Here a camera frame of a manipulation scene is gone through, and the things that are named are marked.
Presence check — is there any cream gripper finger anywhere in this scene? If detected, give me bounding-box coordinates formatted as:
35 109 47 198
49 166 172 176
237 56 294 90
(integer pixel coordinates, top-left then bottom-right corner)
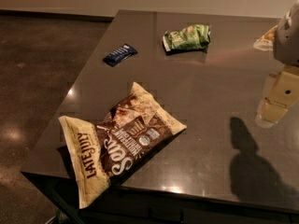
255 99 288 128

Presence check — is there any brown Late July chip bag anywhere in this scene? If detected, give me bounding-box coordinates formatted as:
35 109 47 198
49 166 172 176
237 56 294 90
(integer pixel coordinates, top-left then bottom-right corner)
59 82 186 209

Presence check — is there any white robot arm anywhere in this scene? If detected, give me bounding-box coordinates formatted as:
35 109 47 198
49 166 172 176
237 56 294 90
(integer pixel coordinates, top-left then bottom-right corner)
253 1 299 128

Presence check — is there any yellow snack bag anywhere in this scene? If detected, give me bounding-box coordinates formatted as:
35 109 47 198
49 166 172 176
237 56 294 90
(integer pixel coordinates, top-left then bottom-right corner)
253 25 278 51

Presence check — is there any green chip bag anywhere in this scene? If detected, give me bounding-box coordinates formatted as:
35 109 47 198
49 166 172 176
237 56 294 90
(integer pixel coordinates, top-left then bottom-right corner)
163 24 210 52

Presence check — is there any blue rxbar blueberry bar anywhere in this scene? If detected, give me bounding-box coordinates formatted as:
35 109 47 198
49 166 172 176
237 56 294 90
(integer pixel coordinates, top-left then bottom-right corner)
103 44 137 66

